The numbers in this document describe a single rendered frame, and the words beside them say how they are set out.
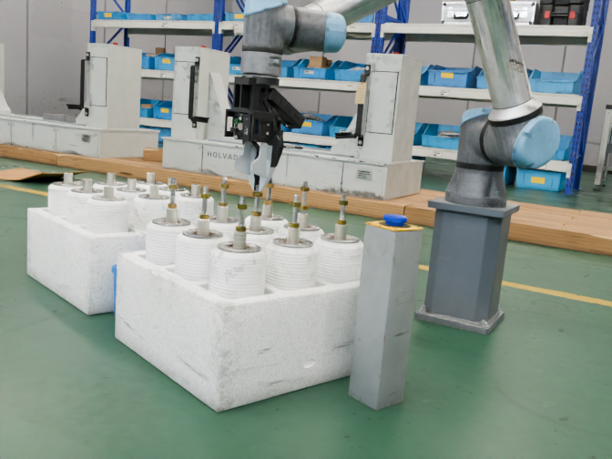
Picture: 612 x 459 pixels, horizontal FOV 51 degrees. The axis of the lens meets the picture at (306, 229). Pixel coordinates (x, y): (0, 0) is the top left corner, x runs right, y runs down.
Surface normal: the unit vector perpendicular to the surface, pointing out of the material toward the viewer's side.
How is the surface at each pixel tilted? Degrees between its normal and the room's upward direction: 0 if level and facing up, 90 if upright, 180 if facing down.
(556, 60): 90
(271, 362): 90
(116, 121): 90
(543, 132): 97
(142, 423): 0
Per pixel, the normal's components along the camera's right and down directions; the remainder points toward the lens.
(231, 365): 0.65, 0.19
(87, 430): 0.08, -0.98
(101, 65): -0.48, 0.12
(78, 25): 0.87, 0.16
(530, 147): 0.43, 0.31
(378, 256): -0.76, 0.05
